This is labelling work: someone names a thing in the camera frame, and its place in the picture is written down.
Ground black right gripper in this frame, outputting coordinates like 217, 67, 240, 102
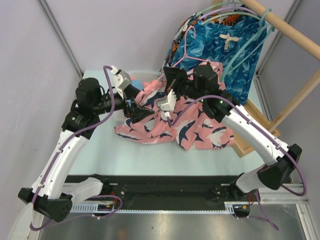
164, 65, 207, 102

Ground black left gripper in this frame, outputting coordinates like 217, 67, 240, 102
92, 84, 154, 124

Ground pink wire hanger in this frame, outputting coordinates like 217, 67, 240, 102
148, 25, 212, 90

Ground pink shark print shorts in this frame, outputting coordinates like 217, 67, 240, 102
114, 61, 236, 151

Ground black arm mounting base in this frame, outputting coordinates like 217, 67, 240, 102
64, 174, 293, 218

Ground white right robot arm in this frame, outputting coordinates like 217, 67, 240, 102
164, 63, 302, 201

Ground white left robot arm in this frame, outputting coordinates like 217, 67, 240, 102
18, 76, 154, 223

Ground blue shark print shorts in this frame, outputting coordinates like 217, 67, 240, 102
173, 16, 268, 105

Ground mint green hanger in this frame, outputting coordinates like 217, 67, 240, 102
195, 1, 258, 19

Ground purple hanger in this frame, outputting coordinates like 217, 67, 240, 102
196, 5, 261, 23

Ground teal hanger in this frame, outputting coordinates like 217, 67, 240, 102
219, 7, 277, 82

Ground light blue garment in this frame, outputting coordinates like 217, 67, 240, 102
131, 79, 151, 91

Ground white plastic laundry basket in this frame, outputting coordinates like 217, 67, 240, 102
113, 70, 164, 121

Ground wooden hanging rod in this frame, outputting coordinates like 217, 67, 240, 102
241, 0, 320, 61

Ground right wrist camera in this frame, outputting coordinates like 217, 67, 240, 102
156, 89, 177, 118

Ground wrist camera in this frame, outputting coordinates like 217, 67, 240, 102
111, 65, 132, 96
156, 89, 177, 118

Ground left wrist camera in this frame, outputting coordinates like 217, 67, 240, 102
111, 65, 132, 96

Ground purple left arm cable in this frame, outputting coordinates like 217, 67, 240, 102
29, 65, 125, 231

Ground white drawstring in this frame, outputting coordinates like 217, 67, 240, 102
219, 33, 240, 50

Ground wooden rack base frame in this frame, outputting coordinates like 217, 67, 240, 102
227, 100, 283, 165

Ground aluminium corner post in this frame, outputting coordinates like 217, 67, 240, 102
36, 0, 84, 78

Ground white cable duct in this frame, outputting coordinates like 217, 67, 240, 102
72, 201, 237, 215

